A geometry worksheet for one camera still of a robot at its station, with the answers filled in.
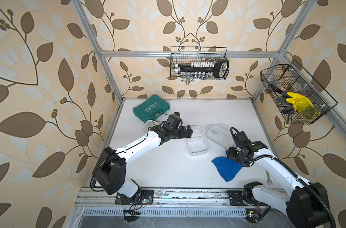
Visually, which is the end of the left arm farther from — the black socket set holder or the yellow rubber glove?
the yellow rubber glove

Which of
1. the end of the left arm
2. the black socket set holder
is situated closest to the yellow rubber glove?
the black socket set holder

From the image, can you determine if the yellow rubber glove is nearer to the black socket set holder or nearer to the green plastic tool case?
the black socket set holder

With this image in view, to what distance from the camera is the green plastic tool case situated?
1092 mm

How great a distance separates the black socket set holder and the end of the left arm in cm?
34

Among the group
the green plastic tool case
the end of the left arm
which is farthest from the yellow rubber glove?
the green plastic tool case

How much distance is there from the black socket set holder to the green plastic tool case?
0.33m

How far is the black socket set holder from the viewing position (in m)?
0.82

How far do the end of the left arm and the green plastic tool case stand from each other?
37cm

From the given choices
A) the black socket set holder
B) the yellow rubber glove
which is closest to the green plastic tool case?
the black socket set holder

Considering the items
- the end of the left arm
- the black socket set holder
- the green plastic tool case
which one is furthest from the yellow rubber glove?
the green plastic tool case

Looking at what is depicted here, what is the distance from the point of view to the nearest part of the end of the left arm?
0.61 metres

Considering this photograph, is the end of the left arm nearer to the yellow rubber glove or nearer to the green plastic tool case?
the green plastic tool case
